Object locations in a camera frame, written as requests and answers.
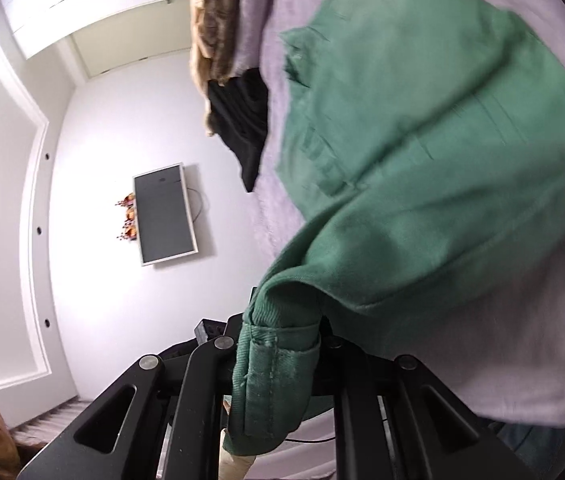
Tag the green work jacket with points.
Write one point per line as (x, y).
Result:
(412, 160)

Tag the white framed wall television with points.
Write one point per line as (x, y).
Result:
(165, 215)

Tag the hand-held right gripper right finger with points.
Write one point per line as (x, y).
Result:
(412, 410)

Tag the purple bed blanket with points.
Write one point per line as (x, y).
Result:
(487, 360)

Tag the white wardrobe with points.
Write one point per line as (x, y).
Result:
(87, 0)

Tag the person's legs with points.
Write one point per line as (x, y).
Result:
(532, 442)

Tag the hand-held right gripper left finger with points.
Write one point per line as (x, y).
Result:
(202, 385)

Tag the person's left forearm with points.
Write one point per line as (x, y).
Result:
(235, 465)

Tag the orange flower decoration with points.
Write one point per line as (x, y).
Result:
(128, 220)

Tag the person's left hand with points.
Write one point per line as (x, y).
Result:
(226, 402)

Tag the black folded clothes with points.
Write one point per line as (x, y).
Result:
(242, 120)

